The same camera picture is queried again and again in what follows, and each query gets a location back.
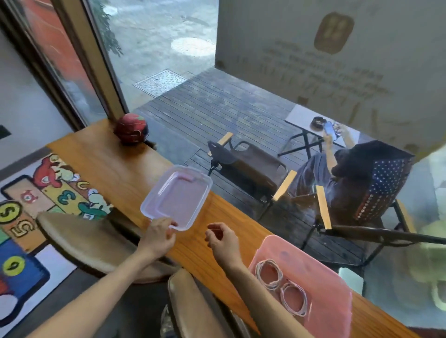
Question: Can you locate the tan window frame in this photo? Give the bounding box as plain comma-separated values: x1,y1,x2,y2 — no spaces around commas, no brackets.
0,0,128,131

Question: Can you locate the brown folding armchair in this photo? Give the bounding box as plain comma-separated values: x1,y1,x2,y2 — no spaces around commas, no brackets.
301,185,446,269
207,131,299,222

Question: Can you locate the dark folding outdoor table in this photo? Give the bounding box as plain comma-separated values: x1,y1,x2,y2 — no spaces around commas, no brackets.
277,104,361,160

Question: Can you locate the beige window poster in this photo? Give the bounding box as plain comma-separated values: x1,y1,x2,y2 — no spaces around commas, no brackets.
214,0,446,161

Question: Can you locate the person's left forearm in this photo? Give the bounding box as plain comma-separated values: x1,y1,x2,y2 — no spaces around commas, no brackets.
26,249,154,338

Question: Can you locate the clear pink box lid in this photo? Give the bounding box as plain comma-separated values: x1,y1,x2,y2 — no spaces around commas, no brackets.
140,164,213,232

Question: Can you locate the person's right hand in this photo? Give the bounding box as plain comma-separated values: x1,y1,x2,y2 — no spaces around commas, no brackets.
204,222,244,272

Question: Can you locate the person's right forearm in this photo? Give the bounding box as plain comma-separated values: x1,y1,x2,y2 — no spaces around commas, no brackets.
224,259,314,338

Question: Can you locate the person's left hand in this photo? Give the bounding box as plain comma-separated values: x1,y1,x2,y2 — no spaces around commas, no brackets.
136,217,178,267

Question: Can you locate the red round ornament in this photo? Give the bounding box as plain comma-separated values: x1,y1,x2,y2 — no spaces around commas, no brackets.
114,113,150,146

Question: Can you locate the pink plastic box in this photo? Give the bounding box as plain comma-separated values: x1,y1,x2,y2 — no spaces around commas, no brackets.
248,234,353,338

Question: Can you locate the small white block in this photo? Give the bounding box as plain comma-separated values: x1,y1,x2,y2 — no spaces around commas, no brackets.
338,267,365,297

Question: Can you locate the wooden partition with cat painting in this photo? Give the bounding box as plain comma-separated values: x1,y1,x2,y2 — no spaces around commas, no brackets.
362,146,446,330

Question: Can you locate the colourful cartoon floor mat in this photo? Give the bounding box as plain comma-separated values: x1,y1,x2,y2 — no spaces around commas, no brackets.
0,153,114,328

